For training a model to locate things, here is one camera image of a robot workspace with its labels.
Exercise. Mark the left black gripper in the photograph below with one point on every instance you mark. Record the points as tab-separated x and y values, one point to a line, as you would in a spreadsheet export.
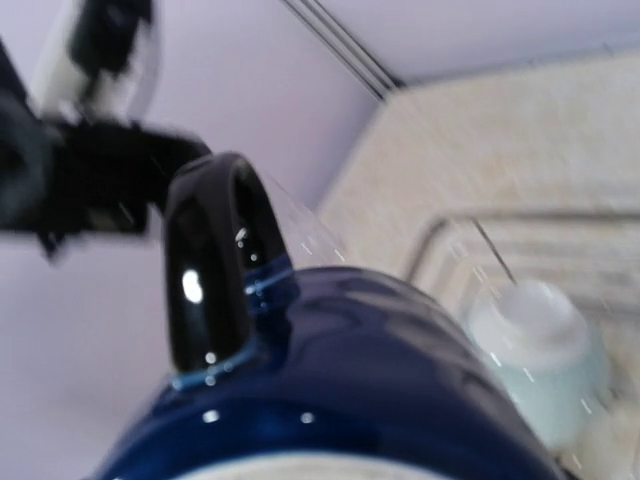
107	175

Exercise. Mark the dark blue mug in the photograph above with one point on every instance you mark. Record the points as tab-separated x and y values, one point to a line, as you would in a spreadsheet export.
329	372

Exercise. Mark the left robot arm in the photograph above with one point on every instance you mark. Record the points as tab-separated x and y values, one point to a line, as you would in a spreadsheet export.
27	158

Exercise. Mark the light striped rice bowl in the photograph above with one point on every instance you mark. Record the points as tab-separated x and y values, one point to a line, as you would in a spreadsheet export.
548	356

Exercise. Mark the left corner aluminium post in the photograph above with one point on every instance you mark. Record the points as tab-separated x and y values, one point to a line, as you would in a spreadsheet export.
378	79

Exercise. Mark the back wall aluminium rail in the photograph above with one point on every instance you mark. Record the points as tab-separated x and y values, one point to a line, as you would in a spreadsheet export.
602	50

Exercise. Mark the metal wire dish rack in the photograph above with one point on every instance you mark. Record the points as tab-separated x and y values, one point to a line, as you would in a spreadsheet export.
463	258

